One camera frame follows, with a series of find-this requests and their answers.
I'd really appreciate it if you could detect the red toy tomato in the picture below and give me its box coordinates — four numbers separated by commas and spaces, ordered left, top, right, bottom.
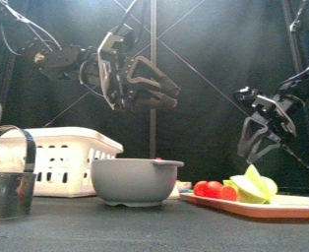
192, 179, 239, 202

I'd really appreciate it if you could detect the metal frame pole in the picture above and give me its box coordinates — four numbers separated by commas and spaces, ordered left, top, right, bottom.
148, 0, 159, 159

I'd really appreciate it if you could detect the green toy starfruit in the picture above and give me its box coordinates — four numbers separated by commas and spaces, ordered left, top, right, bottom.
221, 163, 279, 205

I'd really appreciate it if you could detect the small colourful toy block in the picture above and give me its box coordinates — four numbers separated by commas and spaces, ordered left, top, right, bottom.
175, 179, 192, 194

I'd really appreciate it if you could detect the shiny metal pot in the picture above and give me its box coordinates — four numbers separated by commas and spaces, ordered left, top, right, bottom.
0, 124, 38, 221

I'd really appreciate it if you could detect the white plastic basket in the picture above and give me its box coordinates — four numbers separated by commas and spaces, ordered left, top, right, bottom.
0, 126, 124, 199

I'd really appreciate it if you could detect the wooden cutting board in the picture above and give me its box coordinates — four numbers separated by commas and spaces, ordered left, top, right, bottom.
179, 192, 309, 220

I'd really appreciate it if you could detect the grey bowl with handles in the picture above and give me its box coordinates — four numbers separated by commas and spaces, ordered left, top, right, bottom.
90, 157, 185, 208

